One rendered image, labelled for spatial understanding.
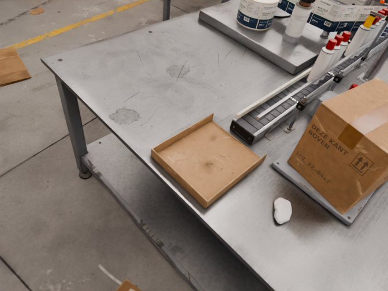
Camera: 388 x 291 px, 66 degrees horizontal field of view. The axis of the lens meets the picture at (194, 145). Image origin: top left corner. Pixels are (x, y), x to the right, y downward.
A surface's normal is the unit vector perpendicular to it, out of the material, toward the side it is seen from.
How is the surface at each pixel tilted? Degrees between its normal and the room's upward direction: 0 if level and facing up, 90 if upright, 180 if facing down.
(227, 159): 0
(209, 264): 1
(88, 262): 0
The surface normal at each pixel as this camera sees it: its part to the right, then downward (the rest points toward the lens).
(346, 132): -0.81, 0.35
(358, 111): 0.14, -0.66
